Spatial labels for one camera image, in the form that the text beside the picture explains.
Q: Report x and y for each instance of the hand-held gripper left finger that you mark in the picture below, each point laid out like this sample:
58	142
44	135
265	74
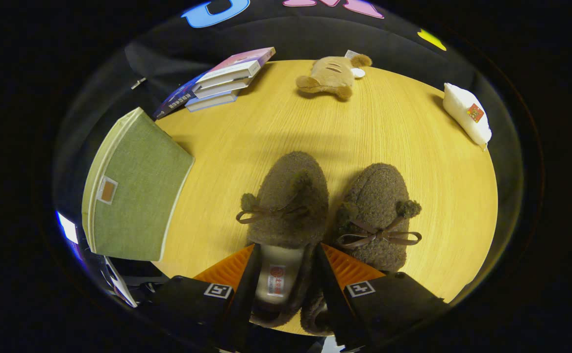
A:
244	294

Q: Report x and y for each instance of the dark blue book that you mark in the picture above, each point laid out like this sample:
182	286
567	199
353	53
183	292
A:
175	100

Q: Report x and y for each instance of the silver metal clip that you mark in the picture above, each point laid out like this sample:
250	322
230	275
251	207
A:
138	83

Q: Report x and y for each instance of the pink cover book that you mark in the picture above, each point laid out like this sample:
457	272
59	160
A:
246	59

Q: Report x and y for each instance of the computer monitor screen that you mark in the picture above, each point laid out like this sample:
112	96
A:
68	229

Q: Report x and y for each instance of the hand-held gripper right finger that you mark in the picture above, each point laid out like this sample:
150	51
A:
332	294

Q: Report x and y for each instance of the white paperback book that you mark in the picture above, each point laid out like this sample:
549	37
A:
217	89

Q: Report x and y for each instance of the pale blue cover book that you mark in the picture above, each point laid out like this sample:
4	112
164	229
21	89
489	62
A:
212	102

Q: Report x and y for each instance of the green fabric storage box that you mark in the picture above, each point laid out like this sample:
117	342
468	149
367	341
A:
138	196

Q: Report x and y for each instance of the brown fuzzy shoe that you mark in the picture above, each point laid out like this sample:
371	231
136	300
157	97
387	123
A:
374	196
286	196

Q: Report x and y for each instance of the brown plush toy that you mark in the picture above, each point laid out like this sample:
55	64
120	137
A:
330	73

